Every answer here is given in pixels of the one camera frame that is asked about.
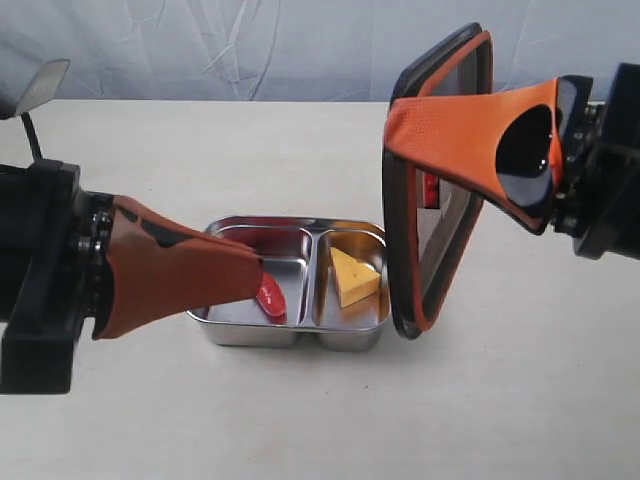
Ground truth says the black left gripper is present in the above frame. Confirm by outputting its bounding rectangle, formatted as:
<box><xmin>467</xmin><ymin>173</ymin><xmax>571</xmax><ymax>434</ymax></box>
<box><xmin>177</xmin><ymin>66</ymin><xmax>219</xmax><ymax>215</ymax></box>
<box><xmin>1</xmin><ymin>160</ymin><xmax>263</xmax><ymax>395</ymax></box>

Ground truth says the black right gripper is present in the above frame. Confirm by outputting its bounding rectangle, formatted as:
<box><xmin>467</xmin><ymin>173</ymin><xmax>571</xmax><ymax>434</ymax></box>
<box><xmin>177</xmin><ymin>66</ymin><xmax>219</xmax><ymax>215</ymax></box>
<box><xmin>383</xmin><ymin>63</ymin><xmax>639</xmax><ymax>260</ymax></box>

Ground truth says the black lid with orange seal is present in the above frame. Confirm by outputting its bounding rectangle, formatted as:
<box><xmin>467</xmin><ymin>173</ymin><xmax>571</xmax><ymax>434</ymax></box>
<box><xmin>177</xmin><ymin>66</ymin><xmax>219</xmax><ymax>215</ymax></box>
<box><xmin>382</xmin><ymin>22</ymin><xmax>493</xmax><ymax>340</ymax></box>

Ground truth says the red sausage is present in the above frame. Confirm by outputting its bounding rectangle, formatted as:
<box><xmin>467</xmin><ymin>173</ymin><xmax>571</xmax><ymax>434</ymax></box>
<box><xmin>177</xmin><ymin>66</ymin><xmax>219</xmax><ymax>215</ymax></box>
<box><xmin>255</xmin><ymin>272</ymin><xmax>287</xmax><ymax>324</ymax></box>

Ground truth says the yellow cheese wedge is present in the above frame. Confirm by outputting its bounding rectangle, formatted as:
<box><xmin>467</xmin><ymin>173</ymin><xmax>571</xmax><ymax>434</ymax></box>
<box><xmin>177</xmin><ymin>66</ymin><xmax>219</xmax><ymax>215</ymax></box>
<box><xmin>330</xmin><ymin>247</ymin><xmax>381</xmax><ymax>309</ymax></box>

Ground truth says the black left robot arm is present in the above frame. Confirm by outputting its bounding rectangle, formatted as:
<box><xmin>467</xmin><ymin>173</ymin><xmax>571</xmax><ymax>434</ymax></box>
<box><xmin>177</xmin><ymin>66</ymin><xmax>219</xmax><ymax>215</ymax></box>
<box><xmin>1</xmin><ymin>160</ymin><xmax>263</xmax><ymax>395</ymax></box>

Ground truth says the steel two-compartment lunch tray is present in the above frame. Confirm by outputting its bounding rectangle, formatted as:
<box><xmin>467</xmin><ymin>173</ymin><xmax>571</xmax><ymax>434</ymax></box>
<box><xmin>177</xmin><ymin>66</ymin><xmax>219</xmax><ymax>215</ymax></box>
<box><xmin>188</xmin><ymin>216</ymin><xmax>391</xmax><ymax>351</ymax></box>

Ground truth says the white wrinkled backdrop cloth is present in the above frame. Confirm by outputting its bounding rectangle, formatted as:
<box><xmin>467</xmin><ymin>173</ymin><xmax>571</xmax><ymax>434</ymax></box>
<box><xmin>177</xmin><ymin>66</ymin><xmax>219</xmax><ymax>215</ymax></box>
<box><xmin>1</xmin><ymin>1</ymin><xmax>639</xmax><ymax>101</ymax></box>

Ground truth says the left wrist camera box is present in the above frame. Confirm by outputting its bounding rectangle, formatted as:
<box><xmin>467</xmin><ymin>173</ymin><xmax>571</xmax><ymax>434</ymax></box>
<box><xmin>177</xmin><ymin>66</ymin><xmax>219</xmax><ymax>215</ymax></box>
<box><xmin>1</xmin><ymin>59</ymin><xmax>70</xmax><ymax>121</ymax></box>

